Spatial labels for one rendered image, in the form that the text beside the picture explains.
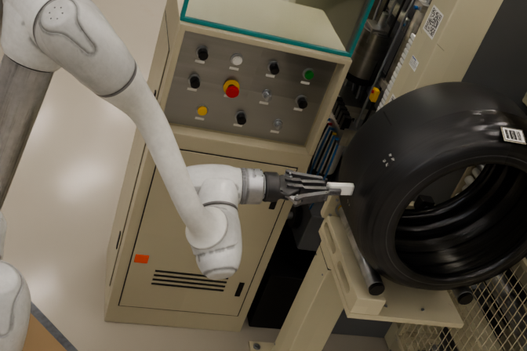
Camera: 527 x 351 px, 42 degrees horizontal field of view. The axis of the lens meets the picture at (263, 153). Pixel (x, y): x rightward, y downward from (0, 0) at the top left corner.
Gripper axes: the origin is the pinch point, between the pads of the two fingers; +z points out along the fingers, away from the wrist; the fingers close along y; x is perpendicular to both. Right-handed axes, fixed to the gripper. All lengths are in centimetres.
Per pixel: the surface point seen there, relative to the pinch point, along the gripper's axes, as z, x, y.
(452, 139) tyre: 20.1, -22.3, -8.8
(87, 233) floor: -66, 105, 100
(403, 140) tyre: 11.0, -17.9, -3.6
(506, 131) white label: 32.8, -25.5, -9.3
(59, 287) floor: -75, 104, 67
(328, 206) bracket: 8.4, 25.1, 24.0
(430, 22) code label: 28, -33, 34
